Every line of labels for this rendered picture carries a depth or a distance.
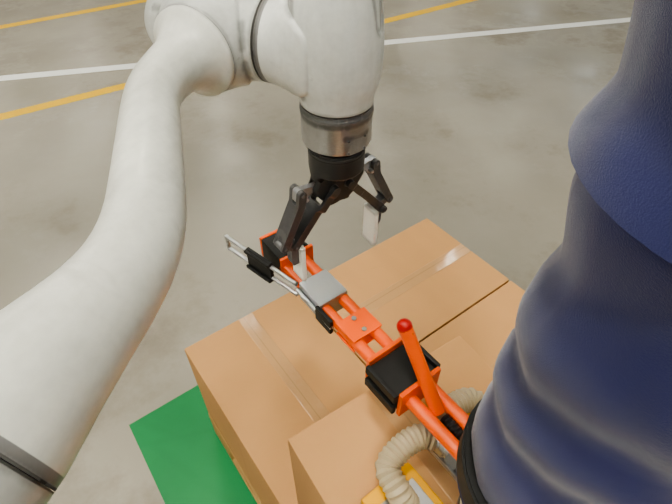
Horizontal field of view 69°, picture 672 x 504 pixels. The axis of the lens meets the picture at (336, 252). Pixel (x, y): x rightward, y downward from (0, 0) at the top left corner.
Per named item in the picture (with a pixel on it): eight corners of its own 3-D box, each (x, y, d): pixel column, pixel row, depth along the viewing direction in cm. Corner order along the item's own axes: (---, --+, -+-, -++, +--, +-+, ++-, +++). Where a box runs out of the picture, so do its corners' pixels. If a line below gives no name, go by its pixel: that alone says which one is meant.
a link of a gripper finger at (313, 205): (343, 189, 66) (336, 186, 65) (300, 255, 69) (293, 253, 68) (326, 175, 68) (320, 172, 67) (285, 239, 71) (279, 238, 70)
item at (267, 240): (314, 262, 99) (313, 245, 95) (283, 279, 96) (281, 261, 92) (291, 240, 104) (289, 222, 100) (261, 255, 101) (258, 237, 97)
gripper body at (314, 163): (326, 166, 59) (326, 223, 65) (380, 143, 62) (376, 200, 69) (293, 138, 63) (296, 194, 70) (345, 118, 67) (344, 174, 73)
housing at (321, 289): (349, 305, 91) (349, 289, 88) (319, 322, 88) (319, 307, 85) (327, 283, 95) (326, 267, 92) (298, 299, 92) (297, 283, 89)
